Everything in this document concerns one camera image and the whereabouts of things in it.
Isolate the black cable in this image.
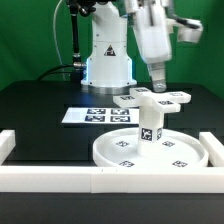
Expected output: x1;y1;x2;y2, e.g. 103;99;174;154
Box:
35;64;88;82

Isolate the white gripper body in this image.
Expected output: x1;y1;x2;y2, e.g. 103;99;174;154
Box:
133;2;171;64

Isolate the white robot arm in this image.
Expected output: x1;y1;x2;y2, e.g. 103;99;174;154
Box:
81;0;203;94

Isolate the white left fence bar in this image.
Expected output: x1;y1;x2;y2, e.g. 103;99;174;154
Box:
0;130;16;166

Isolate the white cable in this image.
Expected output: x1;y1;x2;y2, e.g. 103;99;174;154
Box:
52;0;68;81

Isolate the white marker sheet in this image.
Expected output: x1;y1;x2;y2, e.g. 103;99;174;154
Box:
62;107;139;124

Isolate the white right fence bar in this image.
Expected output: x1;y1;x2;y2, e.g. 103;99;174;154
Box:
199;132;224;167

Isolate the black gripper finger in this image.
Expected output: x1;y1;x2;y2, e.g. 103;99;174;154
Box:
147;62;167;92

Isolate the white cross table base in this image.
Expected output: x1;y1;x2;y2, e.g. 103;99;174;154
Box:
113;87;191;113

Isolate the black camera stand pole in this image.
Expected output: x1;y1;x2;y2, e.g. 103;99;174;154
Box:
66;0;96;70

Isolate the white round table top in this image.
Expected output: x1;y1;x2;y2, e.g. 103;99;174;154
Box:
93;127;208;169

